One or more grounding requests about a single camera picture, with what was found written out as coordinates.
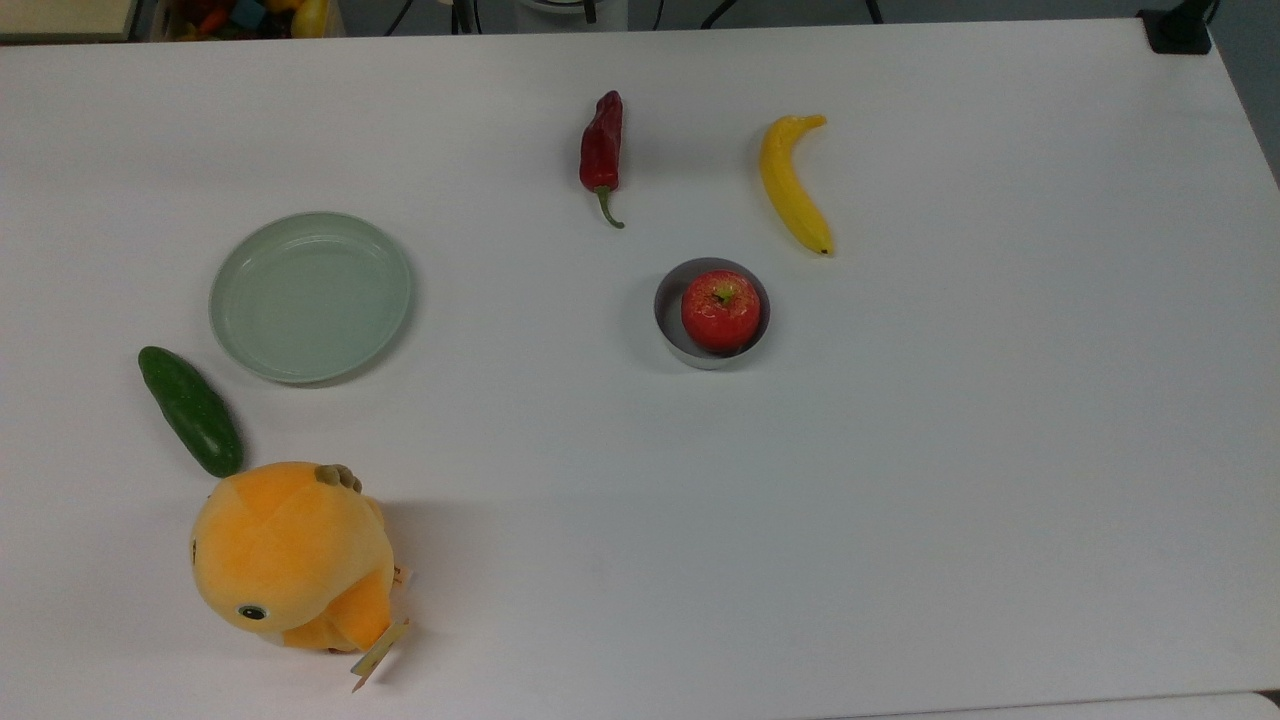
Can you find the pale green plastic plate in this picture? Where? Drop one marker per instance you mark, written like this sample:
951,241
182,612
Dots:
310,300

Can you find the orange plush chick toy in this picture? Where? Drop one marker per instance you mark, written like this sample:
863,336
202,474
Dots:
290,550

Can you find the wooden board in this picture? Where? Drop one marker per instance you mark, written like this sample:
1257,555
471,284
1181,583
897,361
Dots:
60,18

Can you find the red apple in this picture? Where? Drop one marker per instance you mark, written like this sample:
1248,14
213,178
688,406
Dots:
720,315

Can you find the round metal bowl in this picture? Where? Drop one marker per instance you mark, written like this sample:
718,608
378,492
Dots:
667,310

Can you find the black table clamp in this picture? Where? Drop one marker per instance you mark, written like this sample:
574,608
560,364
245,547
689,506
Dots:
1176,30

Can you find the green cucumber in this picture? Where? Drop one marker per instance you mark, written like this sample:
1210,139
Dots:
190,410

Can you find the yellow banana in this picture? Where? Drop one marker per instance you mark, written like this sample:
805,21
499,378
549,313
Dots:
785,185

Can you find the red chili pepper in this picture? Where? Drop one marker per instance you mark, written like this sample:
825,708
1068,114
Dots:
602,145

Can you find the box of colourful toys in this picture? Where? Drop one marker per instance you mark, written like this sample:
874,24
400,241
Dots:
250,18

